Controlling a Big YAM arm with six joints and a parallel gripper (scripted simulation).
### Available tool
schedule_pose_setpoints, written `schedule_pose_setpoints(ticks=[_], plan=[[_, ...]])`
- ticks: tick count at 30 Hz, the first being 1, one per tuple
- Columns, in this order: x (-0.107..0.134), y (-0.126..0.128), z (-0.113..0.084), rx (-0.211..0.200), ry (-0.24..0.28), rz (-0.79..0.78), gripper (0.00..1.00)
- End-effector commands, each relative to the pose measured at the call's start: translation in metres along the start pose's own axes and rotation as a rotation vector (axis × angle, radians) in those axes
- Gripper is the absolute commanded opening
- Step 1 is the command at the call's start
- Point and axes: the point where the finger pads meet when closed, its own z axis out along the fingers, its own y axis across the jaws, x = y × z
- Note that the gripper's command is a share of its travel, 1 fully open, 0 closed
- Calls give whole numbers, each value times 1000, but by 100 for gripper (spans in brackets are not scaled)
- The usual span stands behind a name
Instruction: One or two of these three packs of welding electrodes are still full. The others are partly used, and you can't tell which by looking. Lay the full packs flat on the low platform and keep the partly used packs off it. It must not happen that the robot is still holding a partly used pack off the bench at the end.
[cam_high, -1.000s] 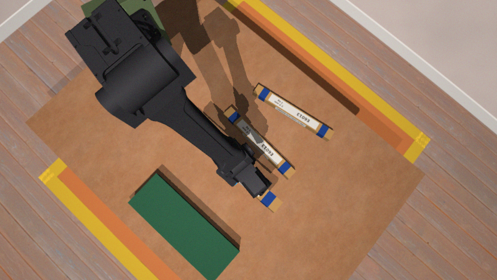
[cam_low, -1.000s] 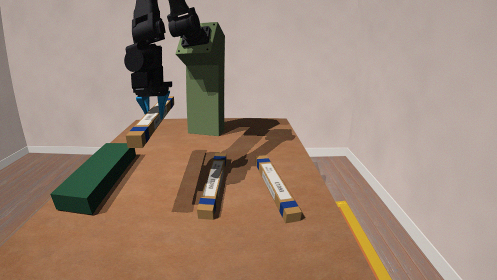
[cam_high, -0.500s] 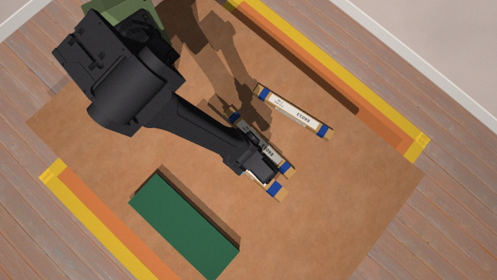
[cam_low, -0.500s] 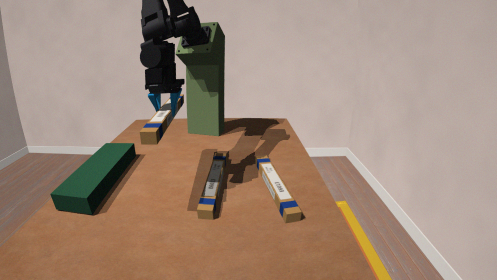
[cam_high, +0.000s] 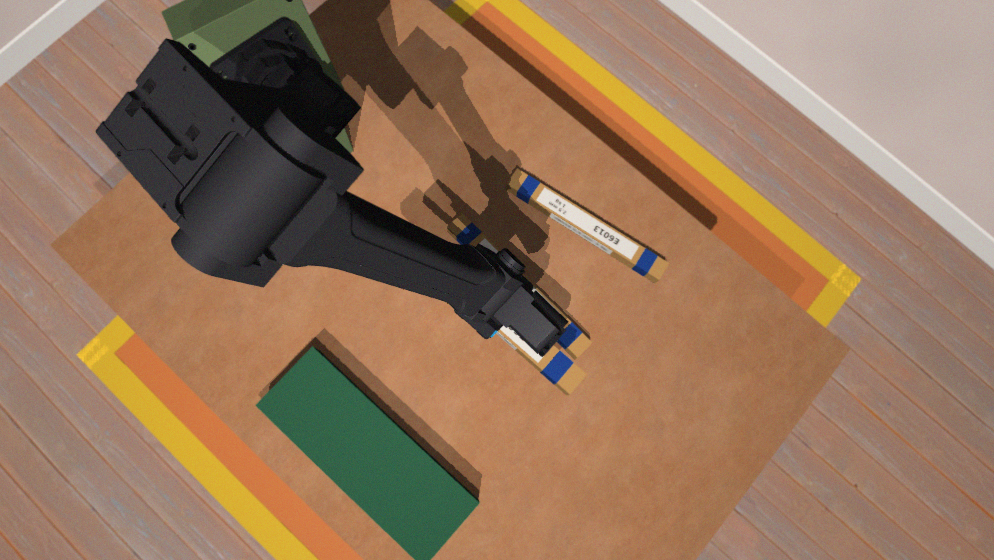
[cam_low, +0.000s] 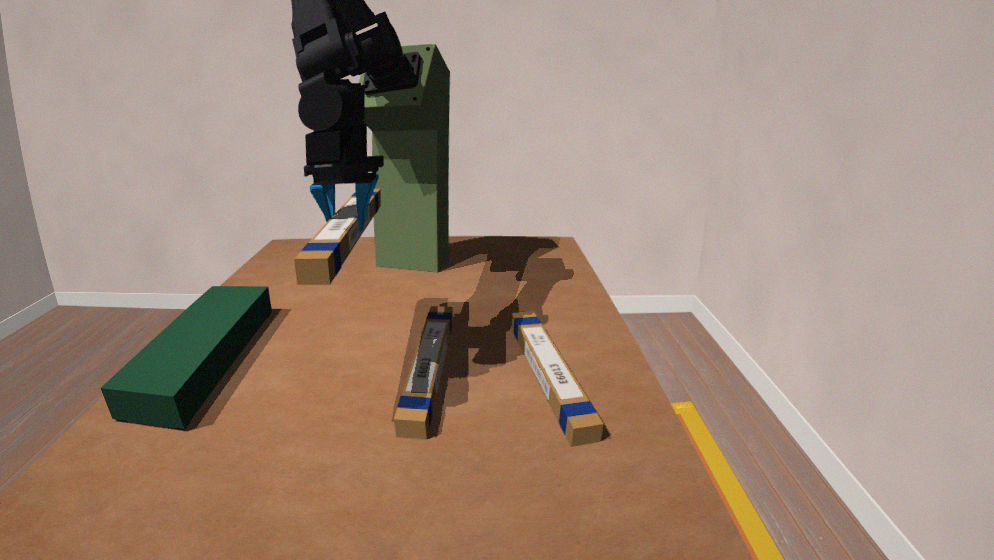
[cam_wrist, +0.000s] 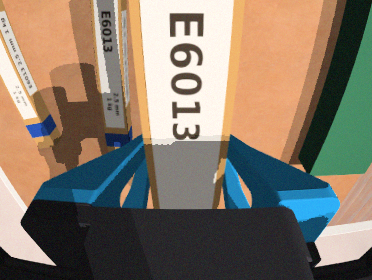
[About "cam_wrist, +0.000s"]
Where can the dark green rectangular block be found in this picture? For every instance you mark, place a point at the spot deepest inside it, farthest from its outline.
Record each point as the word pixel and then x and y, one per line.
pixel 339 139

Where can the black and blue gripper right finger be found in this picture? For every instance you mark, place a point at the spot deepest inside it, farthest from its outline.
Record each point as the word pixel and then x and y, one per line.
pixel 274 183

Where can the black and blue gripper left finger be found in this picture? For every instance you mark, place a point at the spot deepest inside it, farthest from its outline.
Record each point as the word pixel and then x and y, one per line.
pixel 100 181

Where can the tan box with white label and blue bands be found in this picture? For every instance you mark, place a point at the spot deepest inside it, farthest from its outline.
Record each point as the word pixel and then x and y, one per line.
pixel 109 24

